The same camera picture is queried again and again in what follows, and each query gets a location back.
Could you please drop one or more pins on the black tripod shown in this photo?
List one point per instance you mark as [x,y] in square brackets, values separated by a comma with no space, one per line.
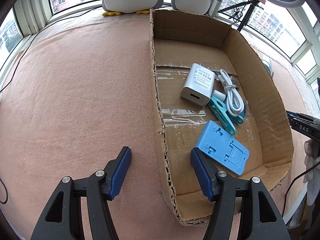
[241,12]

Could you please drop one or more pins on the brown cardboard box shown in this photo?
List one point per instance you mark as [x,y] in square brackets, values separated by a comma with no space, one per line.
[177,40]

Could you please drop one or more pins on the blue plastic phone stand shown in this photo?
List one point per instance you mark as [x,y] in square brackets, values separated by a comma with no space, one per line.
[216,143]

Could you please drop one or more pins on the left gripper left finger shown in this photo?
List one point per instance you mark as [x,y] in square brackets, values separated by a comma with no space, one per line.
[61,217]

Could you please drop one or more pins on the white USB wall charger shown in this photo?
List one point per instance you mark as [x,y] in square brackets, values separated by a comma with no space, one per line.
[198,85]

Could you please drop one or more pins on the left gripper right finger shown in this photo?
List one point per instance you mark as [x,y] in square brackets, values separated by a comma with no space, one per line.
[260,217]

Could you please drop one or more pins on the teal plastic clothespin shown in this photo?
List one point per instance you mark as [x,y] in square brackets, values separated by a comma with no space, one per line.
[219,108]

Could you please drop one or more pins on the pink felt mat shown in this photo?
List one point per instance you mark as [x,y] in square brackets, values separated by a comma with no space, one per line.
[81,92]

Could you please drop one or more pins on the small blue liquid bottle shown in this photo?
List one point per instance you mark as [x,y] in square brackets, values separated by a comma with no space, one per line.
[223,97]

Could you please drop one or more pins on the gloved right hand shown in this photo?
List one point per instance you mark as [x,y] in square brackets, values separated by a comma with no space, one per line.
[311,148]

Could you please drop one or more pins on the white tube with blue cap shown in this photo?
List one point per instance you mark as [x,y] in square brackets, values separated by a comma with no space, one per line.
[268,65]

